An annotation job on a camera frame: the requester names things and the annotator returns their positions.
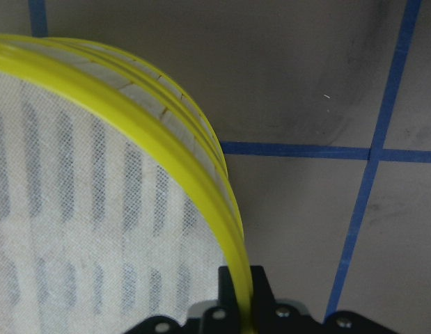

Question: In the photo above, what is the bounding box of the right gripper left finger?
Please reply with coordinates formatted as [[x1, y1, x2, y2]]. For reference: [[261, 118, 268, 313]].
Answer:
[[201, 266, 241, 334]]

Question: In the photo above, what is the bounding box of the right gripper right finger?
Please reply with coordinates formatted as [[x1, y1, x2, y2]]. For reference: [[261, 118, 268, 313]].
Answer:
[[251, 266, 301, 333]]

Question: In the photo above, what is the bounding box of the yellow bamboo steamer layer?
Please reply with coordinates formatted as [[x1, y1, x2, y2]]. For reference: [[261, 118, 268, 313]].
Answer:
[[0, 34, 253, 333], [44, 37, 230, 182]]

